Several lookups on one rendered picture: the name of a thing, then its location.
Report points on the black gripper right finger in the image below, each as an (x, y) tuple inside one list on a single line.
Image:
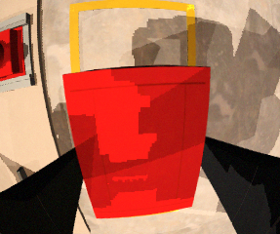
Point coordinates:
[(247, 184)]

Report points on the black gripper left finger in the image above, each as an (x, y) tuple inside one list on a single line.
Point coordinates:
[(46, 202)]

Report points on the yellow rectangular outline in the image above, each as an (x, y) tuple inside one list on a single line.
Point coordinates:
[(109, 4)]

